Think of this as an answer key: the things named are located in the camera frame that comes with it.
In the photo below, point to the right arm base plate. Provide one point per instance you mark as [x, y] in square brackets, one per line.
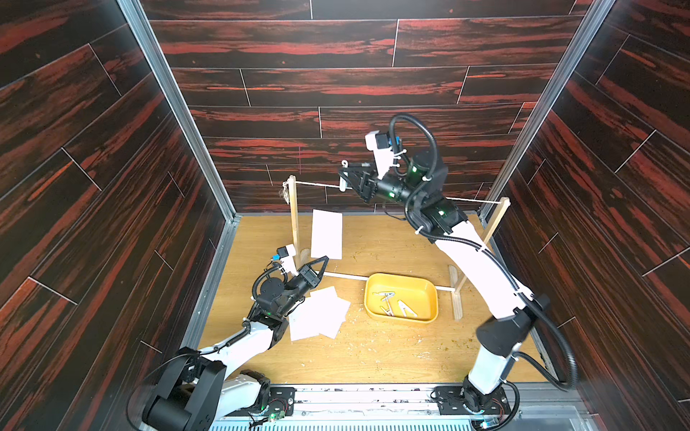
[460, 400]

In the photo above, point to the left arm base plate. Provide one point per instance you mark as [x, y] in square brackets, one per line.
[277, 402]

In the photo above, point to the green white clothespin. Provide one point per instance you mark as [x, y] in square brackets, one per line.
[343, 184]

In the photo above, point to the aluminium corner profile right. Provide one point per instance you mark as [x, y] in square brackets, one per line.
[584, 35]

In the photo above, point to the aluminium corner profile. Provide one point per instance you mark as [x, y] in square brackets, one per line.
[145, 36]
[584, 35]

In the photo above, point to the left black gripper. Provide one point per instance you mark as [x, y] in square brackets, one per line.
[306, 279]

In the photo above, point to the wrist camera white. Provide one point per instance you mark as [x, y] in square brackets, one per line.
[285, 257]
[382, 146]

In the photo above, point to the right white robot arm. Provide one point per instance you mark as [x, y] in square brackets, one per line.
[409, 171]

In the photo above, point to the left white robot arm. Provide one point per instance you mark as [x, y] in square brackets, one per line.
[194, 387]

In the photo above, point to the aluminium corner profile left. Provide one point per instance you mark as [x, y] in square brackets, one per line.
[145, 36]

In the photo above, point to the aluminium front rail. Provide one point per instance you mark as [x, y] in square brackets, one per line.
[409, 407]

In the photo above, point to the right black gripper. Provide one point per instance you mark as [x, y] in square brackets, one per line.
[362, 181]

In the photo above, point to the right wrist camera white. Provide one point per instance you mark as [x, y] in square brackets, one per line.
[382, 146]

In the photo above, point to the yellow plastic tray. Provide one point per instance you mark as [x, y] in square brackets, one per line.
[418, 293]

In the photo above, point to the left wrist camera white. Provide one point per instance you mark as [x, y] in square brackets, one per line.
[285, 257]

